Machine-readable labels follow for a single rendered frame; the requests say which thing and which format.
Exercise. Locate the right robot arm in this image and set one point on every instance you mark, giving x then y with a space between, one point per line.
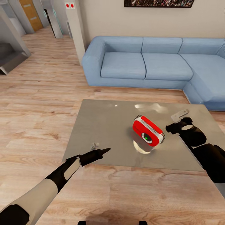
210 158

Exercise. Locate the standing mirror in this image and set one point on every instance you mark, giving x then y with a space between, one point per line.
51 15

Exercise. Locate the radio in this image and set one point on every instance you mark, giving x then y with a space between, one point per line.
148 131

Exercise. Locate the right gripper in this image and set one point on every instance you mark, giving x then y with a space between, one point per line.
173 128

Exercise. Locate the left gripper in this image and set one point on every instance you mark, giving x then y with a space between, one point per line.
96 154

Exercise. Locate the sofa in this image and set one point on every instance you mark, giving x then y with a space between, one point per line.
194 65

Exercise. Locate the coffee table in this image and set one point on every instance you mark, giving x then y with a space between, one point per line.
110 123

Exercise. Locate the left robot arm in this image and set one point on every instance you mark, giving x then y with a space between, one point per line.
27 209

